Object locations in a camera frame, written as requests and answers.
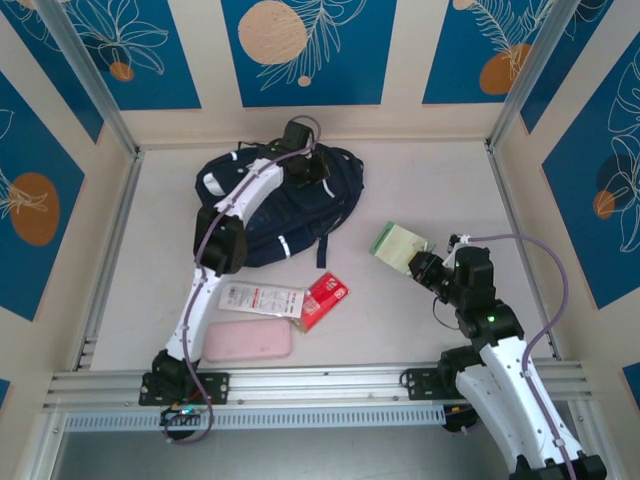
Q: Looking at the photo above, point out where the light green notebook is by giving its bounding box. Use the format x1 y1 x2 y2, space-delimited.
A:
368 221 437 274

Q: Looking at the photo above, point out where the navy blue student backpack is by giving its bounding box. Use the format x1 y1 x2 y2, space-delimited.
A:
194 141 365 269

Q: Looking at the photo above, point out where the red packet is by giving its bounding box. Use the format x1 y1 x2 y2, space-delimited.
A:
291 272 350 334

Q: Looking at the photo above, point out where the white clear stationery pack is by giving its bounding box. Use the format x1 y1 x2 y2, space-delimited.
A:
218 281 307 317

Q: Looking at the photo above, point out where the pink pencil case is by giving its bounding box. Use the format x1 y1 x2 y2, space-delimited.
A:
205 319 293 362

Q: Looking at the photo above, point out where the control board with LEDs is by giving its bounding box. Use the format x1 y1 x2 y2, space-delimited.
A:
158 403 205 427
442 402 484 435

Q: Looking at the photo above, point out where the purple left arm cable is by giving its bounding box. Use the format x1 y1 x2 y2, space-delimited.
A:
162 114 323 446

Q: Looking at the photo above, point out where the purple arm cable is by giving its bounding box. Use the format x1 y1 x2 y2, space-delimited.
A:
162 114 323 446
468 233 576 480

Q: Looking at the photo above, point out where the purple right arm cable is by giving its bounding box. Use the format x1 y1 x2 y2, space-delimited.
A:
468 233 576 480

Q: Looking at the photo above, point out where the blue floral wall poster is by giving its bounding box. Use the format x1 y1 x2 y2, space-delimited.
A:
422 0 556 105
542 47 640 310
0 72 86 321
221 0 399 108
519 0 640 135
54 0 202 112
0 0 105 145

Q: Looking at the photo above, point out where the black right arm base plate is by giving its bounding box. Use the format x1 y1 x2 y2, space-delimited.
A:
403 367 471 401

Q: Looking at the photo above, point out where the aluminium side rail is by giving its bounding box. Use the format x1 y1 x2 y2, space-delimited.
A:
73 148 145 372
487 142 559 360

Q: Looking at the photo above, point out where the aluminium mounting rail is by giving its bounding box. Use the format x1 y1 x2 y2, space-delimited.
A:
42 364 594 412

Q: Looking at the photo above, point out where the grey slotted cable duct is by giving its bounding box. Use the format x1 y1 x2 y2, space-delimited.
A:
62 405 449 432

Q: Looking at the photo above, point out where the aluminium frame post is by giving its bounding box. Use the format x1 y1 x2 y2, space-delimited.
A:
37 0 144 161
487 0 614 154

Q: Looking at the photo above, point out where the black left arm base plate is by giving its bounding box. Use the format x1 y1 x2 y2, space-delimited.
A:
138 370 231 407

